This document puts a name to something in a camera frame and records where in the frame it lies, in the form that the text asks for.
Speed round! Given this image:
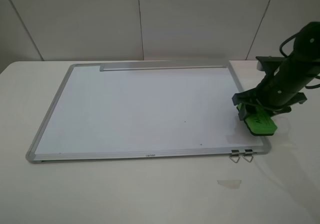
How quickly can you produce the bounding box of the metal hanging clip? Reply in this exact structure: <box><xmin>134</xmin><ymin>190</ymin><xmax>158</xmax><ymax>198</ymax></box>
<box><xmin>229</xmin><ymin>150</ymin><xmax>240</xmax><ymax>163</ymax></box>
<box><xmin>242</xmin><ymin>149</ymin><xmax>256</xmax><ymax>163</ymax></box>

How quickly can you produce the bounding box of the white aluminium-framed whiteboard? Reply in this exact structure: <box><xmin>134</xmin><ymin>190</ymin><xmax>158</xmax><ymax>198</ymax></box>
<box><xmin>25</xmin><ymin>59</ymin><xmax>271</xmax><ymax>163</ymax></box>

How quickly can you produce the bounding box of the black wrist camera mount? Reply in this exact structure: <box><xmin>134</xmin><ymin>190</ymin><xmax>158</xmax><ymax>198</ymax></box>
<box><xmin>256</xmin><ymin>56</ymin><xmax>285</xmax><ymax>75</ymax></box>

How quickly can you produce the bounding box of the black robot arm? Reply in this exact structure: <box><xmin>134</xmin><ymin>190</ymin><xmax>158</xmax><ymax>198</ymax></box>
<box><xmin>232</xmin><ymin>22</ymin><xmax>320</xmax><ymax>120</ymax></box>

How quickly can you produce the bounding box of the left metal hanging clip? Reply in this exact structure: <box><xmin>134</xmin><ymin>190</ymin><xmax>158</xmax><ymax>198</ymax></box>
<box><xmin>229</xmin><ymin>150</ymin><xmax>240</xmax><ymax>163</ymax></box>

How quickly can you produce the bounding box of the clear tape piece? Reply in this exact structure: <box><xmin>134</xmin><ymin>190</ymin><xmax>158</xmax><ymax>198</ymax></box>
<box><xmin>217</xmin><ymin>180</ymin><xmax>242</xmax><ymax>189</ymax></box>

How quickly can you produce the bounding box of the right metal hanging clip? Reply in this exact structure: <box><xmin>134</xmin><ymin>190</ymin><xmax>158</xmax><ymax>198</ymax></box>
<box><xmin>242</xmin><ymin>149</ymin><xmax>256</xmax><ymax>163</ymax></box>

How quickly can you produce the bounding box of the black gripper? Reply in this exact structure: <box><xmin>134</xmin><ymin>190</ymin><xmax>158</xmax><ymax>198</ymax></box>
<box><xmin>232</xmin><ymin>88</ymin><xmax>307</xmax><ymax>121</ymax></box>

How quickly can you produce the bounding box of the green whiteboard eraser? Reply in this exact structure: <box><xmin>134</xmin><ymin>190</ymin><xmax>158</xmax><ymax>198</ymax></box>
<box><xmin>243</xmin><ymin>106</ymin><xmax>278</xmax><ymax>136</ymax></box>

